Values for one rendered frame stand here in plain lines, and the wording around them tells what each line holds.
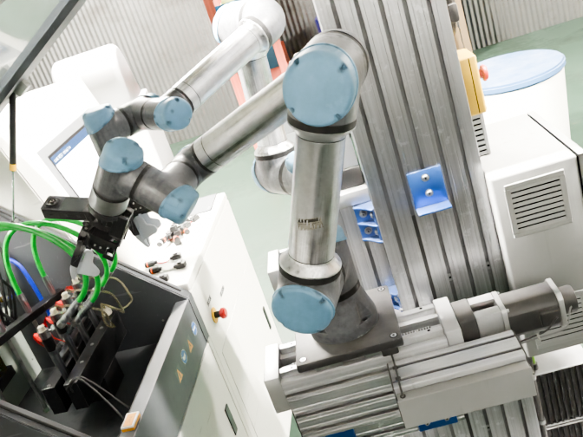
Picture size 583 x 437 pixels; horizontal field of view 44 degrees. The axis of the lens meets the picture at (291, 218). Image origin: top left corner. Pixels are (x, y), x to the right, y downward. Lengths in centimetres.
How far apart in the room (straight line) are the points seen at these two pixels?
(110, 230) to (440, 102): 72
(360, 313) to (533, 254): 41
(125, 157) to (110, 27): 643
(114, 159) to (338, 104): 44
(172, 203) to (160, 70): 642
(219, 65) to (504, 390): 94
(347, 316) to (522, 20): 663
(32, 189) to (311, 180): 112
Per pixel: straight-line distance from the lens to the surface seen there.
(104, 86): 541
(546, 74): 391
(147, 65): 773
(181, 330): 202
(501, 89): 385
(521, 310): 158
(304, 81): 112
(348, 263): 145
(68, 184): 229
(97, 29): 777
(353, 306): 149
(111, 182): 136
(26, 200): 217
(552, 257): 168
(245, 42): 177
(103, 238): 148
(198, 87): 168
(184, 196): 133
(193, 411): 200
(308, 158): 119
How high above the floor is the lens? 186
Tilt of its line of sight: 22 degrees down
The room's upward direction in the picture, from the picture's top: 19 degrees counter-clockwise
